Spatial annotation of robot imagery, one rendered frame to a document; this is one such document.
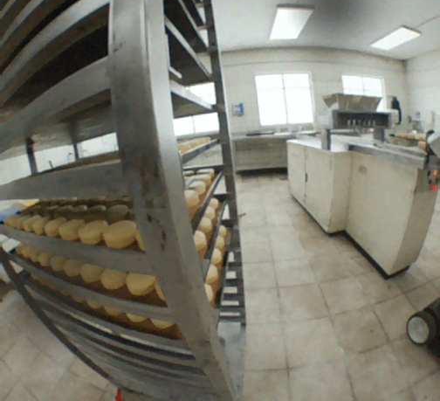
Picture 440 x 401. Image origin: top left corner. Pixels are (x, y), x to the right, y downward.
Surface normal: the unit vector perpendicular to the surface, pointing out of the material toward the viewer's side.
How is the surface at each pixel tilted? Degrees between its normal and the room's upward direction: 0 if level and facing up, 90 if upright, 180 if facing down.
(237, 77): 90
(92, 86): 90
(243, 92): 90
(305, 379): 0
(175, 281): 90
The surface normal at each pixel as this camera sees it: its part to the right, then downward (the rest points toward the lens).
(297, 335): -0.12, -0.96
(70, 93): -0.13, 0.28
